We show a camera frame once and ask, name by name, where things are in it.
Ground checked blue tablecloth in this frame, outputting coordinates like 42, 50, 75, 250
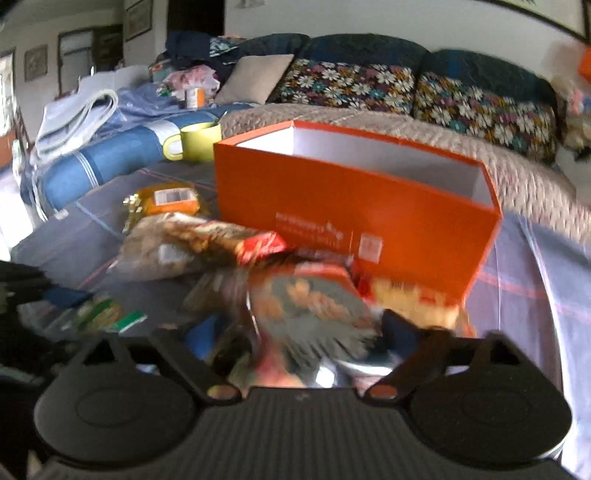
9, 161, 591, 480

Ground dark framed picture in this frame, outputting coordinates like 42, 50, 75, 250
487, 0, 591, 43

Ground blue striped blanket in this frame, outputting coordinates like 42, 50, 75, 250
21, 104, 222, 214

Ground yellow-green mug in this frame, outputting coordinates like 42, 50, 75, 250
163, 122, 223, 163

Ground red cracker packet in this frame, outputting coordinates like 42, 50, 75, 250
369, 277, 477, 337

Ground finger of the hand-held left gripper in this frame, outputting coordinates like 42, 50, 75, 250
18, 285, 95, 311

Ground orange snack packet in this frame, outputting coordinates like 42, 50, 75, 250
122, 184, 201, 232

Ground silver foil snack packet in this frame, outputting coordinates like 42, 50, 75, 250
247, 263, 382, 386

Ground pink plastic bags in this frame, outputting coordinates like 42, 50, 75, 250
150, 64, 220, 93

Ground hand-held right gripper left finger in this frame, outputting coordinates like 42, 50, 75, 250
69, 318, 243, 407

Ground white bag with straps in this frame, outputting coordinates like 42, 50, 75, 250
34, 87, 122, 158

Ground green snack packet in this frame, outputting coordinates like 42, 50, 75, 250
76, 298, 147, 334

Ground brown nut packet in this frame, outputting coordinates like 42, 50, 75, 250
117, 216, 288, 280

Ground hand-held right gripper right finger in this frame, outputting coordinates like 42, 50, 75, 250
362, 310, 543, 404

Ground beige pillow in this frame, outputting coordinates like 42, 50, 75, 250
213, 54, 295, 105

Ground small framed picture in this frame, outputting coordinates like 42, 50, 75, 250
24, 44, 49, 82
124, 0, 154, 42

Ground orange cardboard box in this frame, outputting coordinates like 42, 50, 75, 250
213, 121, 503, 305

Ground dark blue clothing pile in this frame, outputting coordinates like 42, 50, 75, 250
164, 31, 245, 70

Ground floral cushion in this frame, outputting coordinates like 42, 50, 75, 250
412, 71, 560, 163
276, 58, 416, 115

